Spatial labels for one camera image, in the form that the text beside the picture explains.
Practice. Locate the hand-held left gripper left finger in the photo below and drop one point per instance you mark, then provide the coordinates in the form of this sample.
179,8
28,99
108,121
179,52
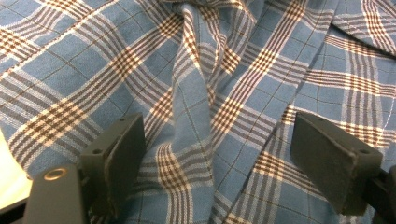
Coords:
124,155

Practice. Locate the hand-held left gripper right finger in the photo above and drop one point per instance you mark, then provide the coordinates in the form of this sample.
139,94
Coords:
330,161

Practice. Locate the blue plaid shirt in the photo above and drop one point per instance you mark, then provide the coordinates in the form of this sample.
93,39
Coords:
218,77

